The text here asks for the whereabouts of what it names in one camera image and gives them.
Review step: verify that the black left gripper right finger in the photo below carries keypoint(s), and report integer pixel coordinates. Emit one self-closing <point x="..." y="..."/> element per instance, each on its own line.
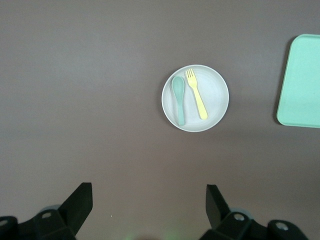
<point x="217" y="212"/>

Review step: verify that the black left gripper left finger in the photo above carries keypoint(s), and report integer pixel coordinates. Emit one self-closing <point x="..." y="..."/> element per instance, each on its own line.
<point x="75" y="207"/>

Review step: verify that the round white plate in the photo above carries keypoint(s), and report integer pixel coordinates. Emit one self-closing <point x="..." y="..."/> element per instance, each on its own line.
<point x="212" y="100"/>

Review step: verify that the yellow plastic fork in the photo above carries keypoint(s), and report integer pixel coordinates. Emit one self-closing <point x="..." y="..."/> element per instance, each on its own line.
<point x="197" y="97"/>

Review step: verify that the teal plastic spoon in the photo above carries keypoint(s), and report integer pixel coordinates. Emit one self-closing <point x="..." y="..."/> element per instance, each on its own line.
<point x="178" y="86"/>

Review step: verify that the mint green rectangular tray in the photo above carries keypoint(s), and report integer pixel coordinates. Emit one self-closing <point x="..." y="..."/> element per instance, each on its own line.
<point x="302" y="82"/>

